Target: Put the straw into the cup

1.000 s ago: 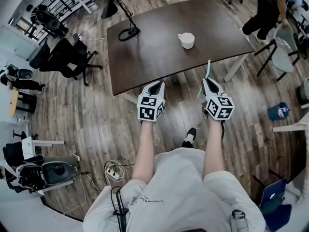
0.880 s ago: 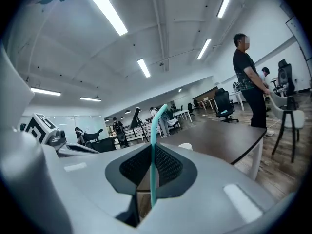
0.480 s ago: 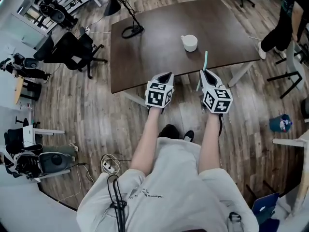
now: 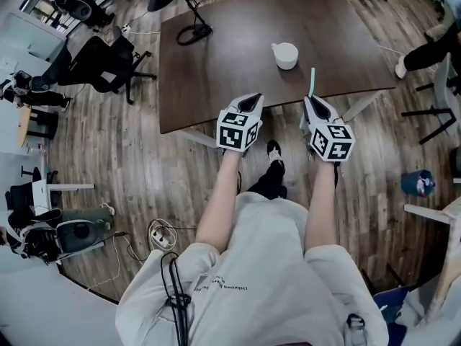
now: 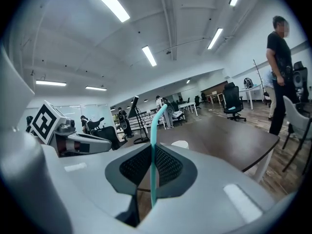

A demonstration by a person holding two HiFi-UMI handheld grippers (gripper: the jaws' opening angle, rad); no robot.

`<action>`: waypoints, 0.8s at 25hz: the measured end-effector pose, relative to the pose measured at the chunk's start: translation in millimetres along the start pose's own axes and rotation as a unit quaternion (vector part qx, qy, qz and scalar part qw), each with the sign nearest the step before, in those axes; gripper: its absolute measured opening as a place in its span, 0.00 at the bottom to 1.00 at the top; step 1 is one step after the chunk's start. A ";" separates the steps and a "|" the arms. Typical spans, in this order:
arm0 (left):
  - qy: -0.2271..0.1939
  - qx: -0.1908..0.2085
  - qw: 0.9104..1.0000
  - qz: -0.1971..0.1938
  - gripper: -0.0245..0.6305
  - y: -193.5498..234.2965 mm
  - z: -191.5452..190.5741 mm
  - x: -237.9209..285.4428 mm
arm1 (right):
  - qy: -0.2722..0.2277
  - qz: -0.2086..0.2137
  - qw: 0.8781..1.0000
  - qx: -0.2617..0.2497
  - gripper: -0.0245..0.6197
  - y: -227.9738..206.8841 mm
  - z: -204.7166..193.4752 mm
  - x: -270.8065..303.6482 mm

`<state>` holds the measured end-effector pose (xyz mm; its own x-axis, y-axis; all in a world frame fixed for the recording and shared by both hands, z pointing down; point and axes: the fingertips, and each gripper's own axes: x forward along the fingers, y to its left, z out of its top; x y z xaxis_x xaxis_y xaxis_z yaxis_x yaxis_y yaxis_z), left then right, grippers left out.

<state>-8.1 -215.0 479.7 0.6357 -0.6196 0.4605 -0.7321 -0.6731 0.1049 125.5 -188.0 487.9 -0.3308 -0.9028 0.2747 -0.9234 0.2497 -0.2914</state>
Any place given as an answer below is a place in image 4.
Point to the person's black and white shoe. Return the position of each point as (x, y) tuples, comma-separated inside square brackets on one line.
[(274, 150)]

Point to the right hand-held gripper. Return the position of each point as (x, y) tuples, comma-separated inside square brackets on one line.
[(333, 139)]

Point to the person's light grey sweatshirt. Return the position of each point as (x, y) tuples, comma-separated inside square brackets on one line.
[(259, 265)]

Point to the black office chair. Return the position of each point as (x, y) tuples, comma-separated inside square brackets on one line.
[(101, 63)]

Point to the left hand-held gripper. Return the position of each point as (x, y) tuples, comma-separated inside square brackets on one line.
[(234, 132)]

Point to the white frame chair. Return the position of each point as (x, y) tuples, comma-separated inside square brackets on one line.
[(444, 85)]

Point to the blue chair seat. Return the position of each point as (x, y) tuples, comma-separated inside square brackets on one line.
[(390, 301)]

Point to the person's right forearm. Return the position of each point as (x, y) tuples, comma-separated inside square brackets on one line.
[(320, 200)]

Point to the grey round device on stand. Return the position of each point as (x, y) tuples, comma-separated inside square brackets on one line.
[(77, 231)]

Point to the blue waste bin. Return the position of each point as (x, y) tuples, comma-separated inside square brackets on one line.
[(414, 183)]

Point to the white cup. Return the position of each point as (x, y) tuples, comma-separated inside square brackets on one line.
[(286, 57)]

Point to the white power strip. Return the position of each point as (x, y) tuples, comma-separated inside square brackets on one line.
[(163, 238)]

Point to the teal straw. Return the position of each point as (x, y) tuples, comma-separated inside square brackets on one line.
[(312, 81)]

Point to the white side desk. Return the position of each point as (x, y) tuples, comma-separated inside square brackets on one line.
[(441, 215)]

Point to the person's left forearm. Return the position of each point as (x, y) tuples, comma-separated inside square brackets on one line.
[(219, 193)]

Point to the person's black trouser leg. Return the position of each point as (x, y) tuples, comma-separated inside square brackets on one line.
[(270, 182)]

